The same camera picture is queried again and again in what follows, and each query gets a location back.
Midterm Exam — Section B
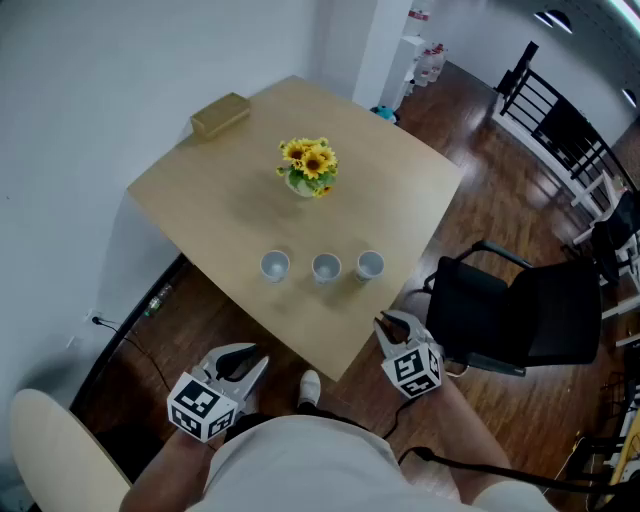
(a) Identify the black bag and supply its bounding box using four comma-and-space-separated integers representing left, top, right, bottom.
591, 191, 640, 287

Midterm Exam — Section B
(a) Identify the black office chair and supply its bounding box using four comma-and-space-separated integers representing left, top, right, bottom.
421, 239, 604, 378

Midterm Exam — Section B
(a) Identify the group of clear water bottles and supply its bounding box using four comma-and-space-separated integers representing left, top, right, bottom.
416, 41, 450, 87

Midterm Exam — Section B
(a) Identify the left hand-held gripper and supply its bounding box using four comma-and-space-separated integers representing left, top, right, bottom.
166, 342, 271, 444

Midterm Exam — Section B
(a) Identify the white shelf rack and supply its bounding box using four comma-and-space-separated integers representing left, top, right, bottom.
569, 168, 640, 347

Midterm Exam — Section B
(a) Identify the grey cup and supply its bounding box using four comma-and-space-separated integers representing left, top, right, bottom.
259, 249, 291, 285
311, 252, 343, 287
355, 250, 386, 283

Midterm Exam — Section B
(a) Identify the white cabinet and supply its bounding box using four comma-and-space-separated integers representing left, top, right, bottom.
381, 35, 427, 112

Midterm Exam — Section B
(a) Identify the black stair railing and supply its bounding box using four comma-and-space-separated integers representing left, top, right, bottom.
493, 40, 637, 195

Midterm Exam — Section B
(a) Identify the flat wooden box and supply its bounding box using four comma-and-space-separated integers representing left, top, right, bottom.
189, 91, 252, 141

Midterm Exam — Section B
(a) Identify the person's white shirt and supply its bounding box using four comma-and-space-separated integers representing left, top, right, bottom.
187, 413, 554, 512

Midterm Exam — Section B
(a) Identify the thick black cable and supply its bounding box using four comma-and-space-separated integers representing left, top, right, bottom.
381, 397, 640, 497

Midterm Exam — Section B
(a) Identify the thin black wall cable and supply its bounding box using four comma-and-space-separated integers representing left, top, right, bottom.
92, 317, 172, 392

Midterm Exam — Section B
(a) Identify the yellow board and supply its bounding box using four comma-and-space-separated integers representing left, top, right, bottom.
606, 433, 640, 502

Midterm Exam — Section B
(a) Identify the white flower vase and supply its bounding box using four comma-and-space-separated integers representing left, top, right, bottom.
284, 172, 317, 199

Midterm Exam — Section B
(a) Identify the person's right forearm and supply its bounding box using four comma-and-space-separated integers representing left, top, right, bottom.
425, 375, 512, 507

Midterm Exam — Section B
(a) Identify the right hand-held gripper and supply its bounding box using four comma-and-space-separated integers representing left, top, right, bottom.
373, 309, 447, 400

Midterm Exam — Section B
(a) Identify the yellow sunflower bouquet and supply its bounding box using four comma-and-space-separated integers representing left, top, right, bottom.
275, 136, 341, 198

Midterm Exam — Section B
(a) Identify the green plastic bottle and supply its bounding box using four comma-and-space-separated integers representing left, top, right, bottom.
143, 283, 175, 318

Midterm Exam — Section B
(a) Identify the person's white shoe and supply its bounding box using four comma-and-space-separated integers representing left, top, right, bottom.
297, 369, 323, 410

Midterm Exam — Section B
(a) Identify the person's left forearm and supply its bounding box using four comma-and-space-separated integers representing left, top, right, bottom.
118, 424, 224, 512

